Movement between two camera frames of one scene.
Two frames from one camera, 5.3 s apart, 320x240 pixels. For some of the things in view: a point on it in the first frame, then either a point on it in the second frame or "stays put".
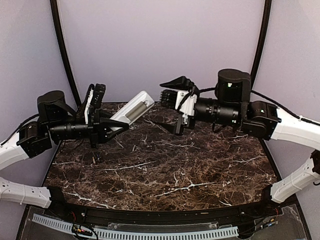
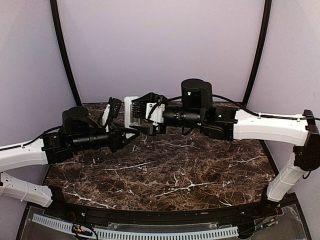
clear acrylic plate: x=162 y=227 stays put
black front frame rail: x=57 y=206 stays put
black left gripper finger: x=106 y=134 → x=124 y=143
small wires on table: x=94 y=160 stays put
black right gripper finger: x=181 y=83 → x=149 y=97
